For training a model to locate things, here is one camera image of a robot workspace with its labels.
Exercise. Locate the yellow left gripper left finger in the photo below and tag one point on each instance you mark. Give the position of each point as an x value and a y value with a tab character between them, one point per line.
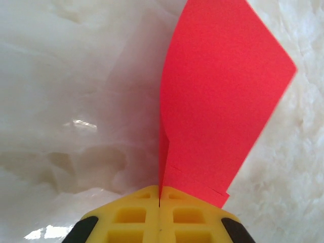
131	220

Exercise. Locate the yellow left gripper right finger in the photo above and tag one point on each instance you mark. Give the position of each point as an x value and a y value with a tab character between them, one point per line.
192	220

